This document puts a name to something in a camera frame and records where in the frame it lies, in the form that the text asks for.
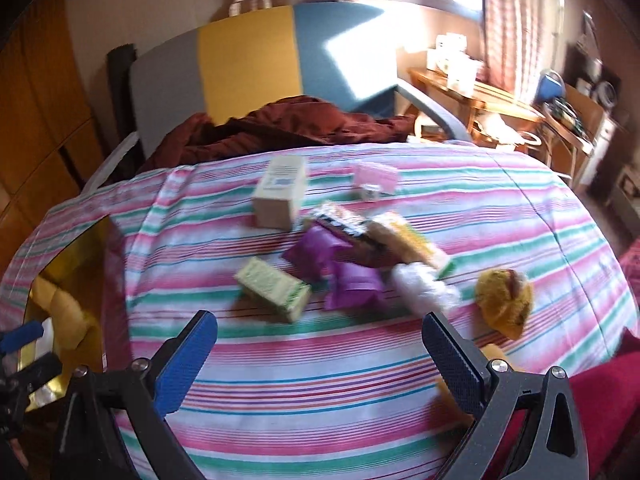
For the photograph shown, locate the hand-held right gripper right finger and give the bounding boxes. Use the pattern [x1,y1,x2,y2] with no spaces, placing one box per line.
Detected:
[421,311,593,480]

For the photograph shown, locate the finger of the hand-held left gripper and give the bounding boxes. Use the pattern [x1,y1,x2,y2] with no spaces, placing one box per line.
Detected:
[15,352,63,394]
[0,322,46,356]

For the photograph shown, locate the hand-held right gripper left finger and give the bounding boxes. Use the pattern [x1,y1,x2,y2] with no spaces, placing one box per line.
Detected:
[50,310,219,480]

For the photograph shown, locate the white plastic bag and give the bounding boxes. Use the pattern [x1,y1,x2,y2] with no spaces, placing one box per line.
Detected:
[390,262,461,316]

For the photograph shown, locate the gold cardboard box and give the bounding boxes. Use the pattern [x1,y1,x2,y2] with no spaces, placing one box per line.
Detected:
[22,215,127,411]

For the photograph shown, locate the purple snack packet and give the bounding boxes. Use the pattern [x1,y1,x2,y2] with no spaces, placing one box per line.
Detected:
[281,225,351,279]
[324,260,386,311]

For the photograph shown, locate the yellow packet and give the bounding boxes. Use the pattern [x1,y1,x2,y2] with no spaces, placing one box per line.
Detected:
[32,277,101,361]

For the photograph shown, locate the yellow plush toy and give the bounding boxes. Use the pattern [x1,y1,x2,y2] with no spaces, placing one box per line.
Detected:
[474,268,535,338]

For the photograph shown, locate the green yellow box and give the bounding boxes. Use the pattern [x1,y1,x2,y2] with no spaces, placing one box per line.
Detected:
[235,256,312,323]

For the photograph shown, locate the striped bedsheet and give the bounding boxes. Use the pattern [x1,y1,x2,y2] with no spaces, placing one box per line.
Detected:
[0,142,640,480]

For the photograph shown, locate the cracker packet with green ends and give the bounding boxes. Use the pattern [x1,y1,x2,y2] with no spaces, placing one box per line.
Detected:
[367,211,456,279]

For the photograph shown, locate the red blanket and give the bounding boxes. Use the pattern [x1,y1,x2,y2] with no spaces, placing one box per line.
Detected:
[500,240,640,480]

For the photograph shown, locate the cracker packet with black seam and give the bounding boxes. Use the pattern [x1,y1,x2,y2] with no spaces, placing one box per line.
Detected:
[304,201,396,267]

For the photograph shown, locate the beige carton box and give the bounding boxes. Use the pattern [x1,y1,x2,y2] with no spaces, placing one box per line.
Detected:
[251,155,308,232]

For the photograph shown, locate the pink box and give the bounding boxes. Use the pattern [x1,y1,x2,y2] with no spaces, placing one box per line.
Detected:
[353,161,399,195]

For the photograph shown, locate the wooden wardrobe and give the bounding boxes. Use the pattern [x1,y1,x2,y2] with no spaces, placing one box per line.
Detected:
[0,0,109,281]

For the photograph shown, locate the maroon padded jacket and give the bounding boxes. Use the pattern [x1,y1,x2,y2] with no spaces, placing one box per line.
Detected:
[140,95,418,172]

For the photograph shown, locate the white cabinet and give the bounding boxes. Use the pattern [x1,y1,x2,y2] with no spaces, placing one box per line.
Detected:
[590,110,631,192]

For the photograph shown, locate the wooden table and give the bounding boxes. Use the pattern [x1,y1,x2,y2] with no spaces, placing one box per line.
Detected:
[407,67,546,147]

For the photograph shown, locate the brown cardboard box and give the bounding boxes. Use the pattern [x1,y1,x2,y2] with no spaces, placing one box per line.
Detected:
[562,82,607,134]

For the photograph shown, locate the blue bag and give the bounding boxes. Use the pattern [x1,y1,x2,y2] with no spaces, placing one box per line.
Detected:
[535,71,566,106]

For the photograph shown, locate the grey yellow blue lounge chair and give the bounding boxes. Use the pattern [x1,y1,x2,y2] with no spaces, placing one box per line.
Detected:
[80,2,473,193]

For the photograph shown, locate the white round appliance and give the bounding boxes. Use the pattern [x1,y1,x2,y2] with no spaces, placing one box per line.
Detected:
[596,82,620,108]

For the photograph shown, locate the black appliance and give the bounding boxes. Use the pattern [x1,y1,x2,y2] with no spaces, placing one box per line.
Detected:
[570,45,621,107]

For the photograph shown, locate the striped pink curtain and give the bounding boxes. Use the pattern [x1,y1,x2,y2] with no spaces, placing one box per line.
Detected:
[480,0,563,103]

